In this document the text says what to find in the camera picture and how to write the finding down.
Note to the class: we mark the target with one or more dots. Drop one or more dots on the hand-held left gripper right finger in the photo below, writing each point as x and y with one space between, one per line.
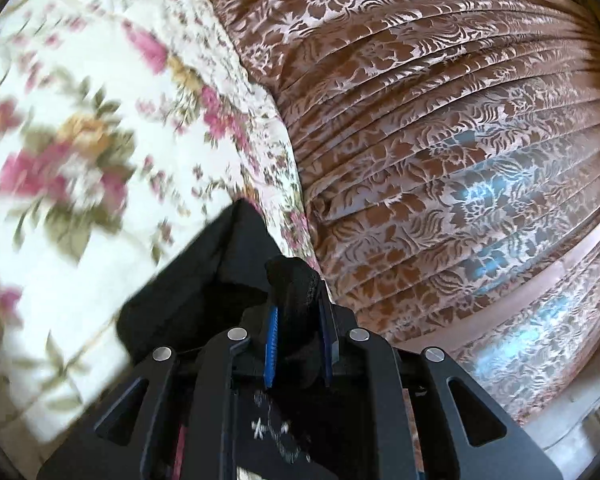
326 342

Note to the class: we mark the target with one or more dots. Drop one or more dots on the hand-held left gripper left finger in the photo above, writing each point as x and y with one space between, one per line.
272 345

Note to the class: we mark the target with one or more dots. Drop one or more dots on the black pants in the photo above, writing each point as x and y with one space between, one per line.
240 260

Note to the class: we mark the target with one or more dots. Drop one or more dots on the brown floral bed skirt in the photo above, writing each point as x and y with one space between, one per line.
430 160

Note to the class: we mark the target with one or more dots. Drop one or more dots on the floral bedsheet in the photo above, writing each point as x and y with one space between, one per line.
105 110

